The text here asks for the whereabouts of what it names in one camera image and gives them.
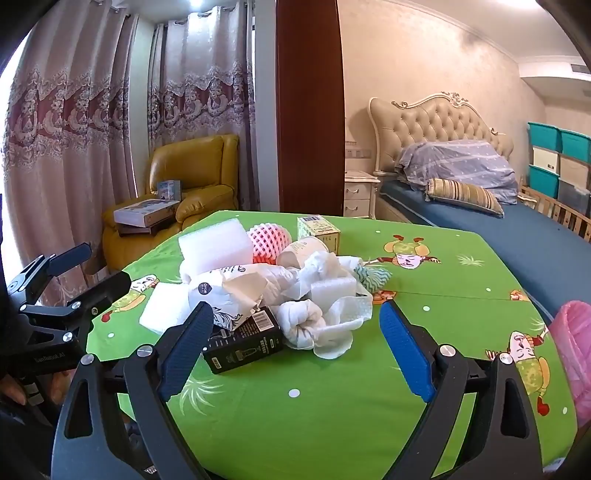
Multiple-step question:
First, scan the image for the striped pillow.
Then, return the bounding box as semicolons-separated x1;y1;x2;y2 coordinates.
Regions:
425;178;505;217

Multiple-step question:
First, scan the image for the grey clear storage box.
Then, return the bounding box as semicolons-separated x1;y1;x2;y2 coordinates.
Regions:
556;179;591;215

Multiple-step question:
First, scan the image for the pink foam fruit net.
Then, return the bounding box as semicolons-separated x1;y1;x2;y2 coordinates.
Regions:
246;223;293;265

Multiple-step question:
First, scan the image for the teal storage box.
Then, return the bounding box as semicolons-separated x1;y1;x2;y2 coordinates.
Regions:
560;129;591;163
527;121;563;153
527;165;560;199

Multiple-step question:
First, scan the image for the small blue white box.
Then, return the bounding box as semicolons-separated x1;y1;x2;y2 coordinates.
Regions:
157;179;183;201

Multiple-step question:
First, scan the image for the green printed tablecloth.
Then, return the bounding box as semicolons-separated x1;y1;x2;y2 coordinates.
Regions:
85;210;580;480

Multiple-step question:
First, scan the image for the yellow leather armchair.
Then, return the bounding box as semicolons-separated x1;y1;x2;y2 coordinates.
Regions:
100;134;241;273

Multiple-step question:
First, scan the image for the paper cup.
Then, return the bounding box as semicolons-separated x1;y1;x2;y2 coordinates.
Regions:
276;235;329;268

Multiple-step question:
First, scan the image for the white cloth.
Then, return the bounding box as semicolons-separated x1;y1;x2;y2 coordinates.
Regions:
276;299;325;350

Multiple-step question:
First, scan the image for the wooden crib rail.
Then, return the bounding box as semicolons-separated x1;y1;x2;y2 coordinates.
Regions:
519;185;591;243

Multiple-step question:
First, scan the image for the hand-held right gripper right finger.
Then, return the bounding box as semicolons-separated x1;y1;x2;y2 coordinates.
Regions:
379;300;543;480

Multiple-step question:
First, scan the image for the white flat box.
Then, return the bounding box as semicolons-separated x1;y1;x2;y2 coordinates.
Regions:
113;198;182;228

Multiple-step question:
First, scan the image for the pink-lined trash bin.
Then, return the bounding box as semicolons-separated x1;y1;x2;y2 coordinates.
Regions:
549;300;591;430

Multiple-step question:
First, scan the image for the lavender duvet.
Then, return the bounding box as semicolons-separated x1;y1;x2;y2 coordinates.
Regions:
398;139;519;205

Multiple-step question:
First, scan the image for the white storage box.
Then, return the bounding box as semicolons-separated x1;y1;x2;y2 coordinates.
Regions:
531;147;561;171

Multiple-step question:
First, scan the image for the dark wooden door frame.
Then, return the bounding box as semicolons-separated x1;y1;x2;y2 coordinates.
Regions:
276;0;346;217

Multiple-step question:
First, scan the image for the black printed box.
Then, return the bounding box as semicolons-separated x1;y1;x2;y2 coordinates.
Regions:
202;305;284;376

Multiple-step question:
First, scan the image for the pink lace curtain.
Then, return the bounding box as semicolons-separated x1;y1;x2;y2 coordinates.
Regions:
148;11;259;210
0;0;139;305

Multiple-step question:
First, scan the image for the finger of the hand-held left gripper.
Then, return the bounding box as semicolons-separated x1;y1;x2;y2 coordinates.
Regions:
18;271;132;342
7;243;93;305

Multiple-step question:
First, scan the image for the bed with blue sheet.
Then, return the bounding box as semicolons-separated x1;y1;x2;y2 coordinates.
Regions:
381;178;591;324

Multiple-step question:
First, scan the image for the green striped wrapper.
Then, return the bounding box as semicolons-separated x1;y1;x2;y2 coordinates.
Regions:
353;261;393;292

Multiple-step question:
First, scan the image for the thick white foam block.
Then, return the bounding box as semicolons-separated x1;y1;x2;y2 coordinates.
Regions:
178;218;254;271

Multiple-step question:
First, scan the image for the white printed paper bag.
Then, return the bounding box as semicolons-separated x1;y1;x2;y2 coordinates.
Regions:
185;262;278;333

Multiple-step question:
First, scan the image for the dark brown flat box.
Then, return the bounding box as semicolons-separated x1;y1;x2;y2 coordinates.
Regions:
116;218;178;237

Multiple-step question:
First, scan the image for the person's left hand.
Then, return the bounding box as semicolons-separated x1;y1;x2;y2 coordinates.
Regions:
0;369;77;409

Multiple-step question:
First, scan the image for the beige tufted headboard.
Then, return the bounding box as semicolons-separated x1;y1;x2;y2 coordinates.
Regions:
368;91;515;178

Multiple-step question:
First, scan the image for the beige storage box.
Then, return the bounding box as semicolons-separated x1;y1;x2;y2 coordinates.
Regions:
558;154;591;190

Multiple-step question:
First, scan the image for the cream nightstand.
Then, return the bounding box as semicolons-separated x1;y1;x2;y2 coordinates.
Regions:
344;170;382;219

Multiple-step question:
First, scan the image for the white paper towel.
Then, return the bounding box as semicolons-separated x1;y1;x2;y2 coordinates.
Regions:
314;295;374;361

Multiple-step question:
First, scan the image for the yellow green small box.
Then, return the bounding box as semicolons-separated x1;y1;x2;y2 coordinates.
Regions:
297;215;341;254

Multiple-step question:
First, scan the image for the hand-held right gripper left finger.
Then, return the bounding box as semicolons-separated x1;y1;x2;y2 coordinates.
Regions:
53;301;215;480

